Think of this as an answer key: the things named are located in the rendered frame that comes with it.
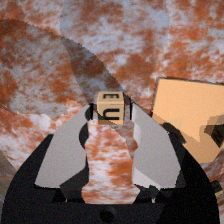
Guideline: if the tan letter block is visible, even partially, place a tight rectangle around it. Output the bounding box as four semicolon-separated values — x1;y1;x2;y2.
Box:
211;181;223;196
97;92;125;125
167;130;187;147
211;123;224;149

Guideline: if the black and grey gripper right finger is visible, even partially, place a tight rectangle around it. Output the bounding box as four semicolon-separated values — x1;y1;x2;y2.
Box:
130;102;220;224

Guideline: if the tan flat mat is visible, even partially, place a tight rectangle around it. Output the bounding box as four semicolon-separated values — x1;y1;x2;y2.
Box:
151;78;224;163

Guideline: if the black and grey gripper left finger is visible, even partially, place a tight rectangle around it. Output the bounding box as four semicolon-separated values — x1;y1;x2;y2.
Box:
0;103;93;224

